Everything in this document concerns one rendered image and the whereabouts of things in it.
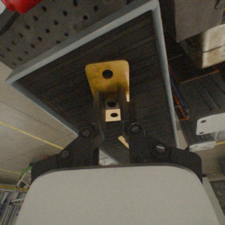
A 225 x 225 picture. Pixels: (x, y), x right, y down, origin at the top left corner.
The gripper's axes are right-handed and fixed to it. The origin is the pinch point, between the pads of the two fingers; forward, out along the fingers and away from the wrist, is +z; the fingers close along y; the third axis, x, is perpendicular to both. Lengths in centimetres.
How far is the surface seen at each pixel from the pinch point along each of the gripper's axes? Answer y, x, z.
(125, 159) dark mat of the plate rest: 0.9, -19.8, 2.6
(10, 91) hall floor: -137, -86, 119
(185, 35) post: 9.2, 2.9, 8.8
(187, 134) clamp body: 26.0, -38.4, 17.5
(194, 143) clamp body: 26.9, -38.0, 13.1
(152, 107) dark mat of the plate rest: 4.7, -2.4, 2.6
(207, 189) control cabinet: 292, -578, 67
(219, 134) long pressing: 41, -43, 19
